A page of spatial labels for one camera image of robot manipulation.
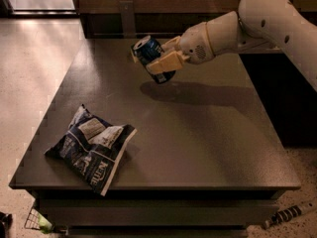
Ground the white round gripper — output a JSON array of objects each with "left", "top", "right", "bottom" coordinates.
[{"left": 146, "top": 22, "right": 215, "bottom": 75}]

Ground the blue pepsi can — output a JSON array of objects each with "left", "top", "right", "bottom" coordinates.
[{"left": 134, "top": 35, "right": 175, "bottom": 84}]

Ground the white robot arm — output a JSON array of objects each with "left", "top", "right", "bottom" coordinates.
[{"left": 146, "top": 0, "right": 317, "bottom": 90}]

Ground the dark grey drawer cabinet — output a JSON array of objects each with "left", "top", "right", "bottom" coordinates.
[{"left": 10, "top": 39, "right": 300, "bottom": 238}]

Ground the blue white snack bag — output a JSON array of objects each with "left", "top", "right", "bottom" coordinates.
[{"left": 45, "top": 105, "right": 137, "bottom": 196}]

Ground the black white striped tool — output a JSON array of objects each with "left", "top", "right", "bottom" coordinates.
[{"left": 263, "top": 199, "right": 317, "bottom": 229}]

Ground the dark wooden wall shelf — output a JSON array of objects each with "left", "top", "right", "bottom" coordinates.
[{"left": 68, "top": 0, "right": 317, "bottom": 55}]

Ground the left metal shelf bracket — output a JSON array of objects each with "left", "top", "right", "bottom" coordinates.
[{"left": 119, "top": 0, "right": 136, "bottom": 39}]

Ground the wire basket with green item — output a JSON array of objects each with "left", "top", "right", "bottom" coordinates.
[{"left": 24, "top": 206, "right": 53, "bottom": 234}]

